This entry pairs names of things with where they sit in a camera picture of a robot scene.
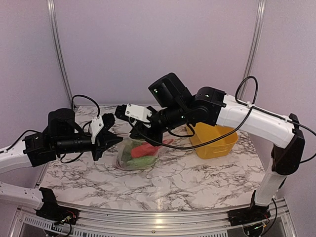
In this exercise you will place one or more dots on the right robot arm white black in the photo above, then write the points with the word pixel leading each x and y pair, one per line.
pixel 215 107

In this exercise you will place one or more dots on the light green toy cabbage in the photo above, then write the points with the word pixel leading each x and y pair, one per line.
pixel 140 163

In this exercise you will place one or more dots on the yellow plastic basket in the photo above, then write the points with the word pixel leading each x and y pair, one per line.
pixel 205 132

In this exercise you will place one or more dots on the left aluminium frame post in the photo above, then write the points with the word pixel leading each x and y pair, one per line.
pixel 58 50

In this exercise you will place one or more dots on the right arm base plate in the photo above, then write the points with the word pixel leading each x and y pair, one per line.
pixel 244 216

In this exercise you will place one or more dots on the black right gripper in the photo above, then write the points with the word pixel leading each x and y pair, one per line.
pixel 140 129

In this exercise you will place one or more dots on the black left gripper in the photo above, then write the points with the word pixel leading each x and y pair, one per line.
pixel 109 139

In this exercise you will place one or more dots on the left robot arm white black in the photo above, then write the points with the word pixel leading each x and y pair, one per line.
pixel 29 151

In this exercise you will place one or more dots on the aluminium frame post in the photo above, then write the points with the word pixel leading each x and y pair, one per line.
pixel 259 21
pixel 58 50

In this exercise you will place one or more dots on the right aluminium frame post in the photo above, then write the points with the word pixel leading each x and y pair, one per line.
pixel 259 21

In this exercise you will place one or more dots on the red toy chili pepper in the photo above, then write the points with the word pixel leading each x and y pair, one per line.
pixel 140 148

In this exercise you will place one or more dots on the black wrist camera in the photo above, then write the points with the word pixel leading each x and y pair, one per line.
pixel 170 91
pixel 61 123

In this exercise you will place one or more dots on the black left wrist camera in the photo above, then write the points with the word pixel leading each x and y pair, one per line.
pixel 61 123

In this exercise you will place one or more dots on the front aluminium rail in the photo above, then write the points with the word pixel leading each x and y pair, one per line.
pixel 102 222

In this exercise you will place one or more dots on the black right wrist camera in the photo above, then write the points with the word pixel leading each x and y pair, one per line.
pixel 170 91

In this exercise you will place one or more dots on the clear zip top bag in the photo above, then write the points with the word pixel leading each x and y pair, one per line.
pixel 124 154

